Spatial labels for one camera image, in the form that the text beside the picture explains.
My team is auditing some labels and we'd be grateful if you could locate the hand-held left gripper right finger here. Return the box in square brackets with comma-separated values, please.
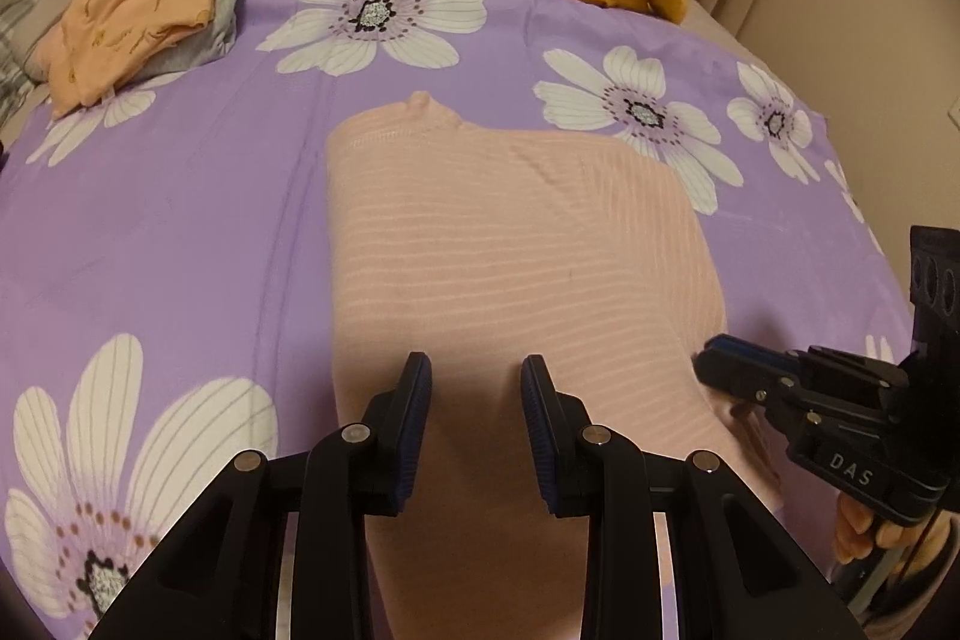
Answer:
[520, 353, 865, 640]

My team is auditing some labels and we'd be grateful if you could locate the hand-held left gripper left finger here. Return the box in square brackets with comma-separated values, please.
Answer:
[88, 351, 434, 640]

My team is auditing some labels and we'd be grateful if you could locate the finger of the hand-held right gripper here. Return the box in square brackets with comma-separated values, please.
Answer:
[705, 334, 812, 378]
[692, 349, 797, 422]

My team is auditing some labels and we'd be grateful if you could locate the pink knit garment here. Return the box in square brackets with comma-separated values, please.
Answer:
[326, 91, 785, 640]

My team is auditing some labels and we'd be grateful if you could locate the person's right hand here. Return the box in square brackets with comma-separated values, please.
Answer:
[835, 491, 935, 564]

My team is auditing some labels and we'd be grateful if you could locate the purple floral blanket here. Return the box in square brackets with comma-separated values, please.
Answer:
[0, 0, 912, 640]

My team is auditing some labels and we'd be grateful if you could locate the grey folded garment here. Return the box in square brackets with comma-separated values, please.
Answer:
[120, 0, 256, 86]

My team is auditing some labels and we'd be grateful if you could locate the orange printed folded garment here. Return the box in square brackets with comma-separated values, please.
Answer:
[34, 0, 224, 120]

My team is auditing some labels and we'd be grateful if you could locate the grey striped pillow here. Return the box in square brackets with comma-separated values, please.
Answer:
[0, 0, 134, 135]

